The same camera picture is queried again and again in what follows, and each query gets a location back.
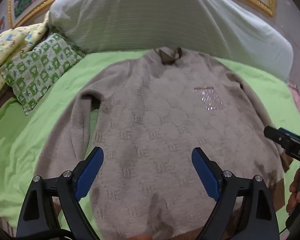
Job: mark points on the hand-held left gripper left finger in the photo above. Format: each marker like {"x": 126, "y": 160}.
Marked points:
{"x": 90, "y": 172}

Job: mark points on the green checked patterned pillow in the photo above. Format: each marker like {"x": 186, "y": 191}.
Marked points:
{"x": 40, "y": 72}

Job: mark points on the beige patterned knit sweater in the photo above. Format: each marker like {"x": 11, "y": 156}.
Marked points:
{"x": 152, "y": 120}

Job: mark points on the person's right hand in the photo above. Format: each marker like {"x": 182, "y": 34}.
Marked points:
{"x": 295, "y": 195}

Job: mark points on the yellow printed blanket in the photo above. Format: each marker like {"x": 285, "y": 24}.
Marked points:
{"x": 10, "y": 45}

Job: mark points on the white striped pillow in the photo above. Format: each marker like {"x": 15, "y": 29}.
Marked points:
{"x": 152, "y": 17}

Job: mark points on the light green bed sheet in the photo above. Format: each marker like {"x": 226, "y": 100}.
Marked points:
{"x": 27, "y": 142}

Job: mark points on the pink printed cloth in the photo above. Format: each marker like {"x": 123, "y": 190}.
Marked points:
{"x": 298, "y": 100}

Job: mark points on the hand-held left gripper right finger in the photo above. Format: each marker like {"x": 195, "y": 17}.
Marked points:
{"x": 205, "y": 172}

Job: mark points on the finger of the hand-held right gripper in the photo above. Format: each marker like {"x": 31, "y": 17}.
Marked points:
{"x": 273, "y": 134}
{"x": 288, "y": 133}

